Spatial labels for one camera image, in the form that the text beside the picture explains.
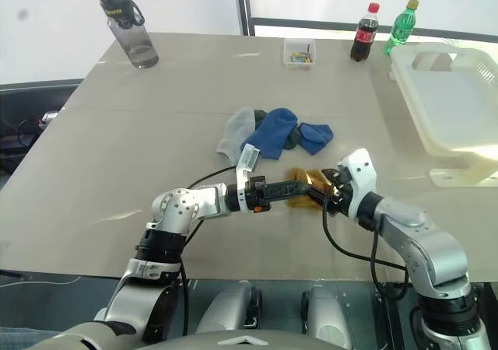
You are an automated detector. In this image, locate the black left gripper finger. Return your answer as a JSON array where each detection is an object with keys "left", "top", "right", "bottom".
[
  {"left": 272, "top": 191, "right": 326, "bottom": 212},
  {"left": 268, "top": 180, "right": 314, "bottom": 196}
]

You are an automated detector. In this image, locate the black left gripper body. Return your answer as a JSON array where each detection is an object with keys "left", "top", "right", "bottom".
[{"left": 247, "top": 175, "right": 274, "bottom": 214}]

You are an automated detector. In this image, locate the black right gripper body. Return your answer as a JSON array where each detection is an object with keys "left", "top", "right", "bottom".
[{"left": 324, "top": 164, "right": 353, "bottom": 215}]

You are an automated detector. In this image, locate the yellow terry sock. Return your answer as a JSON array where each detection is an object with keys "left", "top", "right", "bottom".
[{"left": 286, "top": 166, "right": 335, "bottom": 212}]

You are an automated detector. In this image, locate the small clear plastic box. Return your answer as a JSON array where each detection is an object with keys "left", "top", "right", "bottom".
[{"left": 282, "top": 37, "right": 317, "bottom": 72}]

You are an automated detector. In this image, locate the white plastic basket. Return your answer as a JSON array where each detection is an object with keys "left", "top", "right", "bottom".
[{"left": 388, "top": 41, "right": 498, "bottom": 190}]

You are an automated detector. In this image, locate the small blue sock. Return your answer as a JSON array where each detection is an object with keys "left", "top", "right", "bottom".
[{"left": 297, "top": 122, "right": 335, "bottom": 156}]

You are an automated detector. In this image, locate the large blue sock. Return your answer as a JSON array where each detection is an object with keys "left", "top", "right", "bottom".
[{"left": 244, "top": 107, "right": 300, "bottom": 161}]

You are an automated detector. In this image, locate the light blue-grey sock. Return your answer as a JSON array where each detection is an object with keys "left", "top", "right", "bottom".
[{"left": 216, "top": 107, "right": 256, "bottom": 163}]

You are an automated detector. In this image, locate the silver rounded robot leg shell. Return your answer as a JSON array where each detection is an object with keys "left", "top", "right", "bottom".
[
  {"left": 195, "top": 281, "right": 262, "bottom": 340},
  {"left": 300, "top": 285, "right": 354, "bottom": 350}
]

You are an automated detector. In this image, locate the colourful small items pile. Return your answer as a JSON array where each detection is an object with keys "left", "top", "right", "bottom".
[{"left": 288, "top": 44, "right": 314, "bottom": 63}]

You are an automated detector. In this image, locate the red-capped cola bottle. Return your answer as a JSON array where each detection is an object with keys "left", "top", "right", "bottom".
[{"left": 349, "top": 2, "right": 381, "bottom": 63}]

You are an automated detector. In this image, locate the grey robot torso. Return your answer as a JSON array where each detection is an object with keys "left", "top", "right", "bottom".
[{"left": 23, "top": 320, "right": 353, "bottom": 350}]

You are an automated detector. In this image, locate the green soda bottle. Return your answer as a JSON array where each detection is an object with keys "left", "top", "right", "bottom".
[{"left": 384, "top": 0, "right": 421, "bottom": 58}]

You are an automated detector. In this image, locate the clear black-lidded water bottle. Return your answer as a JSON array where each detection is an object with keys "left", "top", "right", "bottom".
[{"left": 94, "top": 0, "right": 160, "bottom": 70}]

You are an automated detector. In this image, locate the dark side bench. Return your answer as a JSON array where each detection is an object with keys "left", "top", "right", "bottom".
[{"left": 0, "top": 78, "right": 86, "bottom": 180}]

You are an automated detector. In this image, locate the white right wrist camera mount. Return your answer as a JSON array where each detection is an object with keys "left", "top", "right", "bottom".
[{"left": 337, "top": 147, "right": 379, "bottom": 218}]

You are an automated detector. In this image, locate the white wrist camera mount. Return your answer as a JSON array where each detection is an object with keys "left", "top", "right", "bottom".
[
  {"left": 337, "top": 147, "right": 379, "bottom": 218},
  {"left": 235, "top": 142, "right": 261, "bottom": 213}
]

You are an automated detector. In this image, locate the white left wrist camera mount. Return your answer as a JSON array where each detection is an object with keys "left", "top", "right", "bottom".
[{"left": 235, "top": 142, "right": 261, "bottom": 213}]

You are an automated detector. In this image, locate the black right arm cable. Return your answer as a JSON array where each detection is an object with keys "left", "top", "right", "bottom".
[{"left": 321, "top": 204, "right": 409, "bottom": 350}]

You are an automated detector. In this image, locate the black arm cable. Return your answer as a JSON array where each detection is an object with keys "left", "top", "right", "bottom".
[
  {"left": 321, "top": 204, "right": 409, "bottom": 350},
  {"left": 177, "top": 165, "right": 239, "bottom": 338}
]

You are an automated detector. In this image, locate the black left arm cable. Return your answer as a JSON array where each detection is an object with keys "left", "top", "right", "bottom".
[{"left": 177, "top": 165, "right": 239, "bottom": 338}]

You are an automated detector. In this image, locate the black window frame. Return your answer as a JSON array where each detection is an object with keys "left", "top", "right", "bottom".
[{"left": 232, "top": 0, "right": 498, "bottom": 44}]

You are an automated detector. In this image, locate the thin white cable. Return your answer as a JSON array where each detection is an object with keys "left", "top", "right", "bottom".
[{"left": 0, "top": 276, "right": 75, "bottom": 288}]

